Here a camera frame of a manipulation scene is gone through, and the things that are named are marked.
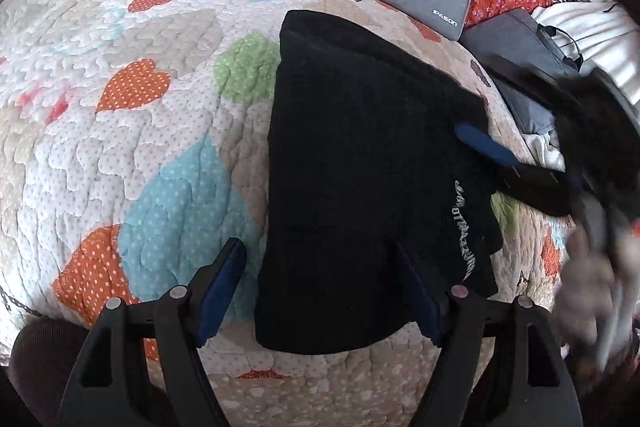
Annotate white cloth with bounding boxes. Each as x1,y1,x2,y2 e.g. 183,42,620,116
530,0,640,108

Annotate person's right hand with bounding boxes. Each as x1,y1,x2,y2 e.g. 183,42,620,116
555,222,640,373

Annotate black pants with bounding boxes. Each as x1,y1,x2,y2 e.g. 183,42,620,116
254,9,503,355

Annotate dark grey laptop bag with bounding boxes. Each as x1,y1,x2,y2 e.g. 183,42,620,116
460,9,583,132

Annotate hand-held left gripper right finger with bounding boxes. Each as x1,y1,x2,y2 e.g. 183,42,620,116
395,241,586,427

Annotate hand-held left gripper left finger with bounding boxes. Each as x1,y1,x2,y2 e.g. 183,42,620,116
59,238,248,427

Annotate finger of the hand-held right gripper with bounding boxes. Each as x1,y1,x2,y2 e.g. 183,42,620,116
454,121,576,217

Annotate heart patterned quilt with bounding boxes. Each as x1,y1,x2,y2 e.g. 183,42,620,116
0,0,576,427

